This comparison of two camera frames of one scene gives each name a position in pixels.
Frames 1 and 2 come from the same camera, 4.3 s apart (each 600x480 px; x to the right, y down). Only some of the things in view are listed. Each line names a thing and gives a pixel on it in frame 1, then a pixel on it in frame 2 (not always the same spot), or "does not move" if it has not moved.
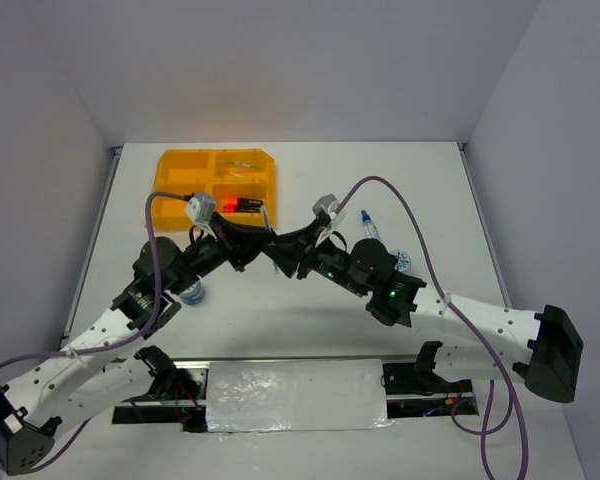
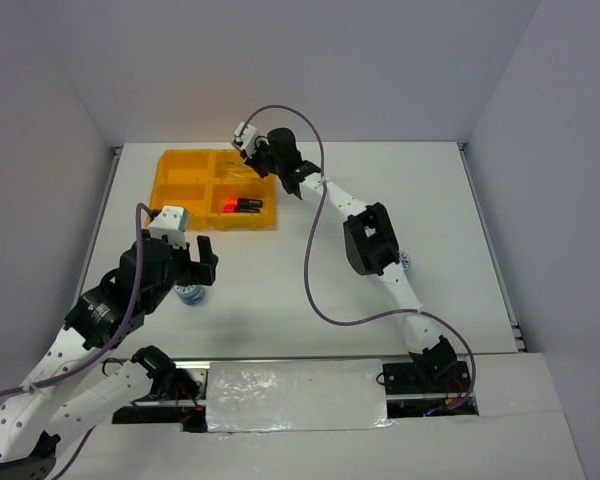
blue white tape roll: x=403 y=260 does not move
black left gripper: x=244 y=243 -> x=191 y=265
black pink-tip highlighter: x=242 y=208 does not move
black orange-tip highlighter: x=244 y=203 does not move
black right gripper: x=297 y=245 -> x=253 y=161
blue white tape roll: x=194 y=295 does not move
